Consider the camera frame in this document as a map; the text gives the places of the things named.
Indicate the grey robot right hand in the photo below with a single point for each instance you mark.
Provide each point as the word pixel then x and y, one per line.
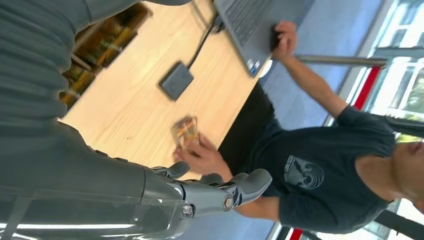
pixel 82 185

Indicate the black card reader box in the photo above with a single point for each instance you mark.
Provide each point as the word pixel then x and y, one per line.
pixel 176 81

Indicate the person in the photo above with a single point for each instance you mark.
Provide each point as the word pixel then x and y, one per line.
pixel 331 172

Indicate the wooden card holder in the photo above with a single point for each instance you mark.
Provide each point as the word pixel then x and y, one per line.
pixel 96 53

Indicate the grey laptop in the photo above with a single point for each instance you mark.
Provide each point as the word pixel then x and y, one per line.
pixel 255 23

